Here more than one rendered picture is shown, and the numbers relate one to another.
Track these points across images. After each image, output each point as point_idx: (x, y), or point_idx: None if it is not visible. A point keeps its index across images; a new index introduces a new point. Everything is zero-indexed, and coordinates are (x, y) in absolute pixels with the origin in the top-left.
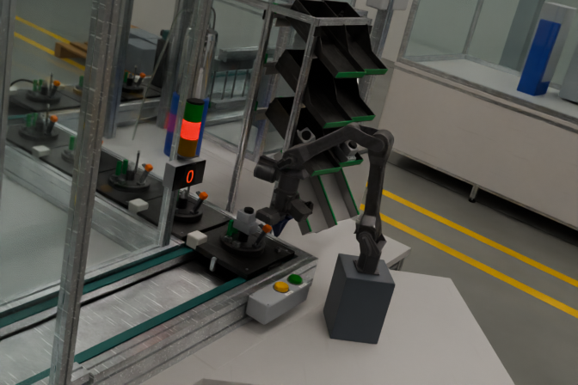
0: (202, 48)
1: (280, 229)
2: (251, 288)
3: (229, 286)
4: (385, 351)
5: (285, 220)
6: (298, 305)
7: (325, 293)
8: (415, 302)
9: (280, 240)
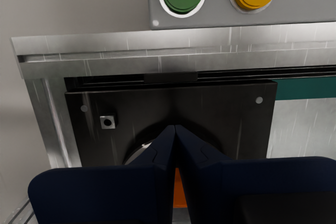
0: None
1: (173, 140)
2: (312, 39)
3: (316, 84)
4: None
5: (271, 174)
6: (144, 8)
7: (54, 1)
8: None
9: (52, 151)
